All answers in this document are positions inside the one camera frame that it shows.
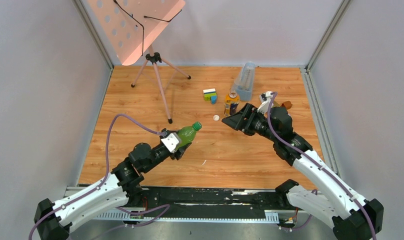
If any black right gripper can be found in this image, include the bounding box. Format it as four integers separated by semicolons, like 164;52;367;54
221;103;278;143

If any yellow blue milk tea bottle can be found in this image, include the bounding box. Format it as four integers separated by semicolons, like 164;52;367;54
224;90;240;117

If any green plastic bottle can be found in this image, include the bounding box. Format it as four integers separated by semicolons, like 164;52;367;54
176;121;202;150

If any white bottle cap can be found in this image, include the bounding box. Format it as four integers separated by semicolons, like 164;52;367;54
213;115;220;122

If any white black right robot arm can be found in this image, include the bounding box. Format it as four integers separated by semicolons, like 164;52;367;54
222;103;384;240

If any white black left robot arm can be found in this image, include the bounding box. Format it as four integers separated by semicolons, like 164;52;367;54
32;126;197;240

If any clear blue detergent bottle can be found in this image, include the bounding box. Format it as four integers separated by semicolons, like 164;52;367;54
231;62;257;102

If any coloured toy brick stack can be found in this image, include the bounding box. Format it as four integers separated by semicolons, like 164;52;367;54
203;88;218;105

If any brown small block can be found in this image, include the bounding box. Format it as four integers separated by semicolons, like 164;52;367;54
281;100;293;110

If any pink music stand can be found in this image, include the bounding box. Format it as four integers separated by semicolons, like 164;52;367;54
87;0;192;124

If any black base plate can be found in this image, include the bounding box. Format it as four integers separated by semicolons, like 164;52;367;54
125;186;296;219

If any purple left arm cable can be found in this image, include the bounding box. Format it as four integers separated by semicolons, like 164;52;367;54
28;114;168;240

